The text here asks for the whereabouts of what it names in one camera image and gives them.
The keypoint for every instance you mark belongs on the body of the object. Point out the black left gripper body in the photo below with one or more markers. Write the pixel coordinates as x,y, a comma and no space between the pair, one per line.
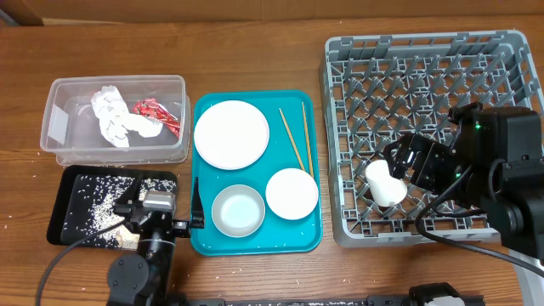
178,227

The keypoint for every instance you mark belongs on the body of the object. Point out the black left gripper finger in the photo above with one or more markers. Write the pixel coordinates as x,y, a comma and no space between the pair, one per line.
130,197
197,213

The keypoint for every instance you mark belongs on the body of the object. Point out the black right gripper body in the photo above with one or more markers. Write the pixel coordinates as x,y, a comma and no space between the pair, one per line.
435,169

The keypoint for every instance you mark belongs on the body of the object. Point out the grey bowl with rice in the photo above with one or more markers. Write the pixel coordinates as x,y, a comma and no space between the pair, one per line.
238,211

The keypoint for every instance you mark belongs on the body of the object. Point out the white cup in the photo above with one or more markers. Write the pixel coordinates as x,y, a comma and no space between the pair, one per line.
386,190

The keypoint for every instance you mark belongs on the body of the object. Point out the white napkin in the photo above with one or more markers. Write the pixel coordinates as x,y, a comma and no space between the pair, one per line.
116,121

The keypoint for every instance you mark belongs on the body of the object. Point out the red snack wrapper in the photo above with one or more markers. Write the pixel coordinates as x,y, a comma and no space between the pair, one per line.
151,109

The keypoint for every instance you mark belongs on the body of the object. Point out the white round plate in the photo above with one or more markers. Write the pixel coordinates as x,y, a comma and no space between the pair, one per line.
231,135

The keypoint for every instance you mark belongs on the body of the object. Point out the pink bowl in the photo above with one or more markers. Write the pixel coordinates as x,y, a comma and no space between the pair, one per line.
292,194

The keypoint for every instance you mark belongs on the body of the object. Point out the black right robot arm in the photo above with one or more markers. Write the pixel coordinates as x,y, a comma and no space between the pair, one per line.
494,163

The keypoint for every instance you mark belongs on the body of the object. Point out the grey dishwasher rack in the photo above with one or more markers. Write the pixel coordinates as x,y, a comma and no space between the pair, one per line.
375,89

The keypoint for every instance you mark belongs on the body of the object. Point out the spilled rice pile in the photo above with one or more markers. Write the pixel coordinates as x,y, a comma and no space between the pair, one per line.
90,209

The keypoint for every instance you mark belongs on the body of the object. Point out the black tray bin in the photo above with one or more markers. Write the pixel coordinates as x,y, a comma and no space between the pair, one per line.
152,180

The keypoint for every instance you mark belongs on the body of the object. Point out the clear plastic container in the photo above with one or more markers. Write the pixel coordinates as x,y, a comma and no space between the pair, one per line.
70,128

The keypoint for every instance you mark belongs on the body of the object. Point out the teal plastic tray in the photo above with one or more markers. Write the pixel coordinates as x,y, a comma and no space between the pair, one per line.
275,235

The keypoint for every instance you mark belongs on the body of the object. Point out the right wooden chopstick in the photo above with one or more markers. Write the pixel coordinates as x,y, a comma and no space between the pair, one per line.
306,131

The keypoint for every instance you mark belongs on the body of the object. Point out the wooden chopstick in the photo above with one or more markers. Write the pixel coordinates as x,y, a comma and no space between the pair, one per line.
306,131
293,143

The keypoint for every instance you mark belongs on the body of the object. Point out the left wooden chopstick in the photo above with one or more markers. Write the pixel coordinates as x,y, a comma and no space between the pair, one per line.
293,143

